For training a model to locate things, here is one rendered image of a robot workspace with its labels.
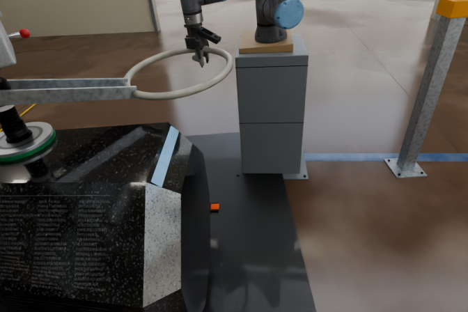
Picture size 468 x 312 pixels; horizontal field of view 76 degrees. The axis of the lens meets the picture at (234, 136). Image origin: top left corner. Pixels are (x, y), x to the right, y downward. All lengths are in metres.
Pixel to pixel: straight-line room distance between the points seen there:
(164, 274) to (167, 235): 0.11
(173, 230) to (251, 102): 1.05
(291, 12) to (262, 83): 0.42
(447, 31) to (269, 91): 0.94
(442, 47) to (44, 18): 6.42
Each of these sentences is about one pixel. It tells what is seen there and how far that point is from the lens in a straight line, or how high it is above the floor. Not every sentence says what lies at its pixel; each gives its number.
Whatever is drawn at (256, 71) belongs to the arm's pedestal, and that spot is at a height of 0.77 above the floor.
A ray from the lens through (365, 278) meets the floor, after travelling 1.72.
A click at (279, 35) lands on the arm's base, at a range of 1.82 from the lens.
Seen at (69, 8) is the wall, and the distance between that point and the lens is 6.71.
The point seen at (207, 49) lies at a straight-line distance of 1.53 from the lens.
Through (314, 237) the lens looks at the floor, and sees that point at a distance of 1.81.
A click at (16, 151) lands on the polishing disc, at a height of 0.86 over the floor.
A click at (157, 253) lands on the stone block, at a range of 0.96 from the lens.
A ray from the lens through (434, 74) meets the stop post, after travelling 2.02.
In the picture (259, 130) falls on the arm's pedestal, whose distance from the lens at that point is 1.92.
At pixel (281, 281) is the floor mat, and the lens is 1.63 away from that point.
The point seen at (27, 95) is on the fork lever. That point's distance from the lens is 1.21.
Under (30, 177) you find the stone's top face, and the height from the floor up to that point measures 0.83.
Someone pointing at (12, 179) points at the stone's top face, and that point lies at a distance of 1.16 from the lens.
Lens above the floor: 1.41
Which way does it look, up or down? 34 degrees down
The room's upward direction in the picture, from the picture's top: 4 degrees counter-clockwise
